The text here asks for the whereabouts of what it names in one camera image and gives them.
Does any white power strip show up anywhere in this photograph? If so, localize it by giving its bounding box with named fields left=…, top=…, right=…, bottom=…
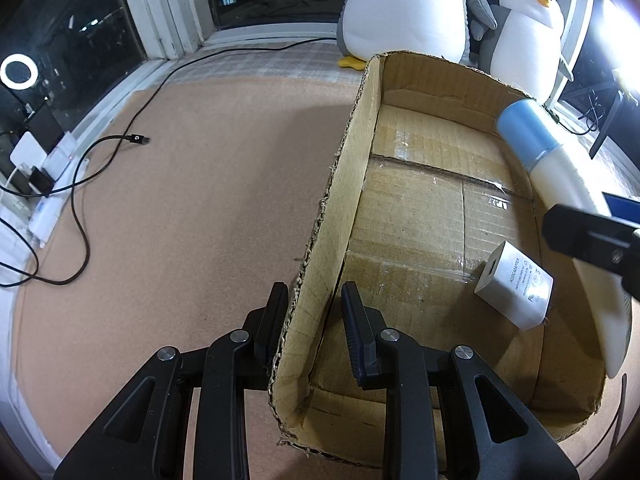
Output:
left=0, top=132, right=91, bottom=248

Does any pink felt mat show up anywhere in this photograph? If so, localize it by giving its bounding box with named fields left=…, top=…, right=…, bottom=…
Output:
left=11, top=40, right=640, bottom=473

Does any black USB cable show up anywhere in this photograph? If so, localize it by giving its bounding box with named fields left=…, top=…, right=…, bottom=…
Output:
left=0, top=132, right=152, bottom=288

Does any white power adapter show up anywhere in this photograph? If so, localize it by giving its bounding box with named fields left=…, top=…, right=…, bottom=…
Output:
left=474, top=241, right=555, bottom=331

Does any white window frame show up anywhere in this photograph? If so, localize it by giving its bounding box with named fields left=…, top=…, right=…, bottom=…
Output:
left=75, top=0, right=341, bottom=126

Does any small penguin plush toy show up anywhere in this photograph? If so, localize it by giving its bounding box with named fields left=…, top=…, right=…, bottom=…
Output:
left=470, top=0, right=576, bottom=106

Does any black tripod leg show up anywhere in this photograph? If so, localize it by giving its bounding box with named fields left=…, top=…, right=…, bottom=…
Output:
left=590, top=67, right=635, bottom=158

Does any white charger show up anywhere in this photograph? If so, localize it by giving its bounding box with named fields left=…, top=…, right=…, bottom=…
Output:
left=9, top=132, right=48, bottom=167

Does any black charger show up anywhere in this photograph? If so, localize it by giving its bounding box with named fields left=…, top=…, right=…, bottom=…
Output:
left=12, top=165, right=53, bottom=196

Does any thin black cable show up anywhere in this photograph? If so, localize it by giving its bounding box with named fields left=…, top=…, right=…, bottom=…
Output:
left=550, top=105, right=603, bottom=137
left=580, top=374, right=629, bottom=467
left=127, top=35, right=341, bottom=133

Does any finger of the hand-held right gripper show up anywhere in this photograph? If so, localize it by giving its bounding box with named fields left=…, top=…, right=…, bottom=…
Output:
left=542, top=202, right=640, bottom=303
left=602, top=191, right=640, bottom=228

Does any white ring light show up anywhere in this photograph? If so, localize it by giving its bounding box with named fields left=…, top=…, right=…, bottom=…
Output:
left=0, top=54, right=40, bottom=92

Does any black box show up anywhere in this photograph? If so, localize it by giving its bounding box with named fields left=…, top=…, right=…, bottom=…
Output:
left=26, top=105, right=65, bottom=153

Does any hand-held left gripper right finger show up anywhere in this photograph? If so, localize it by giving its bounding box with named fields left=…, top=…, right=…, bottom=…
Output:
left=340, top=281, right=581, bottom=480

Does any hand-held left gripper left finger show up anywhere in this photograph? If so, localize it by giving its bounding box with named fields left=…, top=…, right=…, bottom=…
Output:
left=52, top=282, right=291, bottom=480

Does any plaid cloth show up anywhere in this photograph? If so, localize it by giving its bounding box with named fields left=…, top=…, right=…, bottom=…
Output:
left=165, top=37, right=373, bottom=86

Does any large penguin plush toy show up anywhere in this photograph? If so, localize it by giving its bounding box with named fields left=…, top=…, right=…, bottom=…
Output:
left=326, top=0, right=498, bottom=71

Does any white tube with blue cap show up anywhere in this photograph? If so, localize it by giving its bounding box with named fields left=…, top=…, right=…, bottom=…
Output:
left=495, top=99, right=632, bottom=381

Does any brown cardboard box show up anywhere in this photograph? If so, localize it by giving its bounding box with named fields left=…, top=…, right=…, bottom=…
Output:
left=268, top=50, right=609, bottom=468

